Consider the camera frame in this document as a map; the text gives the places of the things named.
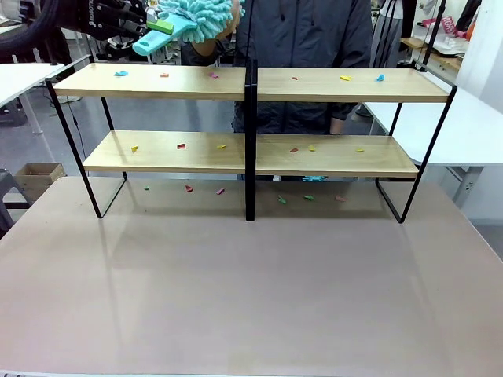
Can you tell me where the black Robotiq left gripper body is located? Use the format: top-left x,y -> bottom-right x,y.
58,0 -> 149,42

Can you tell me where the teal microfiber duster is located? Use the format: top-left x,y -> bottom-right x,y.
132,0 -> 237,57

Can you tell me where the person's right hand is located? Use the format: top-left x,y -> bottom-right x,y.
191,0 -> 244,58

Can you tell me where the white table with grey legs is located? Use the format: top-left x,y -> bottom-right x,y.
0,62 -> 66,137

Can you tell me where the person in dark jacket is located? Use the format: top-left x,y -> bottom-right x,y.
180,0 -> 374,136

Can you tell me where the cardboard box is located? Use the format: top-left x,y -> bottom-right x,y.
14,162 -> 67,206

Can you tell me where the bystander in grey clothes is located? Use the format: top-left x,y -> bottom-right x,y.
371,0 -> 405,68

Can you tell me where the black stand pole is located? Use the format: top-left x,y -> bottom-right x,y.
417,0 -> 448,72

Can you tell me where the wooden workbench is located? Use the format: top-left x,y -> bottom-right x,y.
399,35 -> 468,72

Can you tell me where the large white table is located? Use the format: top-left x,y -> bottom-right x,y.
360,84 -> 503,205

